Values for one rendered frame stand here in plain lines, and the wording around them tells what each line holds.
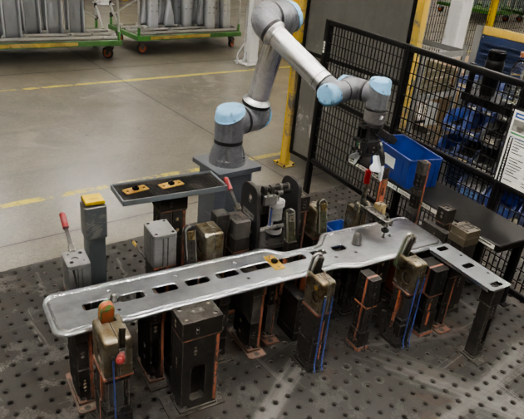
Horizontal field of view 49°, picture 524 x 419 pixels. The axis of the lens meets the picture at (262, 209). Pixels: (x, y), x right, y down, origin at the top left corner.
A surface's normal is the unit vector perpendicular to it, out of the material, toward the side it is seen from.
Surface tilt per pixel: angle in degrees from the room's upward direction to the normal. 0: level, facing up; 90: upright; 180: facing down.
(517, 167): 90
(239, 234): 90
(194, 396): 0
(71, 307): 0
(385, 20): 91
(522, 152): 90
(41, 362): 0
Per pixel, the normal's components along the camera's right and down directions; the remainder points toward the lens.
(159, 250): 0.50, 0.44
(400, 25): -0.79, 0.22
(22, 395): 0.09, -0.89
